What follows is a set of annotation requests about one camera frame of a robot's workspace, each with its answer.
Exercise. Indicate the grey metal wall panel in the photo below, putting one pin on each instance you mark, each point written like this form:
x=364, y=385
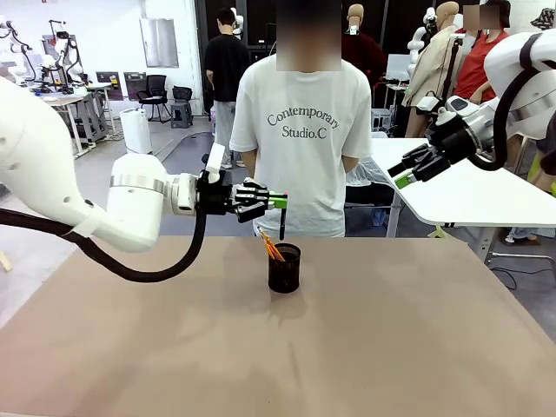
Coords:
x=160, y=43

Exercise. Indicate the black pen with red cap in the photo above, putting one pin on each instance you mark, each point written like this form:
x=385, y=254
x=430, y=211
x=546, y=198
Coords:
x=282, y=221

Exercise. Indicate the white board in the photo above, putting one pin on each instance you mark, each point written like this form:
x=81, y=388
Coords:
x=397, y=67

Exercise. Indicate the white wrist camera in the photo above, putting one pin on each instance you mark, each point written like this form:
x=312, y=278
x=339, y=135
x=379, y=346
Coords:
x=428, y=105
x=215, y=158

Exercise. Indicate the black plastic stool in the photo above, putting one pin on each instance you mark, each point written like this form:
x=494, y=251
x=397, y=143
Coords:
x=181, y=115

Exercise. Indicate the black office chair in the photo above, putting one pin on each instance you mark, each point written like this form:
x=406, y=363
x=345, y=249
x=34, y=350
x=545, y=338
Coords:
x=154, y=91

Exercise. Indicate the person's right forearm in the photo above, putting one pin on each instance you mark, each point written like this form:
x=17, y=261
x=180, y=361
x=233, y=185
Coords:
x=349, y=163

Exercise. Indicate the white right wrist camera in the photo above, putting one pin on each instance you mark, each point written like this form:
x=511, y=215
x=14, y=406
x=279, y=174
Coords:
x=428, y=105

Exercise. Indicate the wooden slat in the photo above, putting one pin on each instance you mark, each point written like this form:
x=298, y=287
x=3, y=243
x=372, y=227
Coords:
x=5, y=260

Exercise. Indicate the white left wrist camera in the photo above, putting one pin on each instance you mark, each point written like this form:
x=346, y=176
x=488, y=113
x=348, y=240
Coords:
x=215, y=158

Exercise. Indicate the mannequin with bucket hat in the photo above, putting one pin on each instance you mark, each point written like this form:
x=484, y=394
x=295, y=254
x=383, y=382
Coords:
x=545, y=19

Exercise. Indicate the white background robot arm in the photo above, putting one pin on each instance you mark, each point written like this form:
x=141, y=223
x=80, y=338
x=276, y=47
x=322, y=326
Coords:
x=61, y=43
x=419, y=41
x=15, y=48

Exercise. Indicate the orange pencil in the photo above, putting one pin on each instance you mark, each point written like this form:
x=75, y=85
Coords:
x=268, y=244

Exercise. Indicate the black tripod stand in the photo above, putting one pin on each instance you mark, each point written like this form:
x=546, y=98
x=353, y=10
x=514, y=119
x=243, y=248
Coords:
x=451, y=74

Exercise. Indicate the person in white t-shirt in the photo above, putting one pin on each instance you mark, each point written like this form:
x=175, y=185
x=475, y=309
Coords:
x=304, y=174

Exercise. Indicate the mannequin in dark red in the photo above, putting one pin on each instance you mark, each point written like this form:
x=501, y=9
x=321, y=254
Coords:
x=369, y=52

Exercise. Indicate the mannequin in beige coat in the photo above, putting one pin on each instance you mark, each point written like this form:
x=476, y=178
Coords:
x=428, y=65

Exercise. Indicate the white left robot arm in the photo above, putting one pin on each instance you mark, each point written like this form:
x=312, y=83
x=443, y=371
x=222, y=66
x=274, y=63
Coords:
x=130, y=204

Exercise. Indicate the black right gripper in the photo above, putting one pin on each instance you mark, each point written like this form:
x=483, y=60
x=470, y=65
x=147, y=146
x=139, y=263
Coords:
x=456, y=141

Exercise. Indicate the person's left forearm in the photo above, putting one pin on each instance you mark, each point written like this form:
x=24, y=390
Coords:
x=249, y=160

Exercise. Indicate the figure in red shirt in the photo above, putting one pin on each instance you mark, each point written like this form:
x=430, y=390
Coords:
x=473, y=65

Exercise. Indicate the black bag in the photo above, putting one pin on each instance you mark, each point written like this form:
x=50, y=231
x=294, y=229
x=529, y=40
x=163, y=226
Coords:
x=182, y=93

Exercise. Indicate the person in black shirt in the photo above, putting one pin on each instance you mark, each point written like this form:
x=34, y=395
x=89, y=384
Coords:
x=226, y=69

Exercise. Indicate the black mesh pen holder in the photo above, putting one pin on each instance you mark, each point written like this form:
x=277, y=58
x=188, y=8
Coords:
x=284, y=276

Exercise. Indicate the dark poster board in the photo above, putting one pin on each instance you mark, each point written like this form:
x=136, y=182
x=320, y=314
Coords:
x=106, y=84
x=132, y=82

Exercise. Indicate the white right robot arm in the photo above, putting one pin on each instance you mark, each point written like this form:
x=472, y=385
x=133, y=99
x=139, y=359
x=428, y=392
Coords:
x=521, y=65

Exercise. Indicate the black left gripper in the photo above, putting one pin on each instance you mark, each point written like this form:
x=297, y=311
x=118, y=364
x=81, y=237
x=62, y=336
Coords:
x=215, y=195

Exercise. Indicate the white air purifier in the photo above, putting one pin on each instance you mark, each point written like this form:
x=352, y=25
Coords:
x=135, y=132

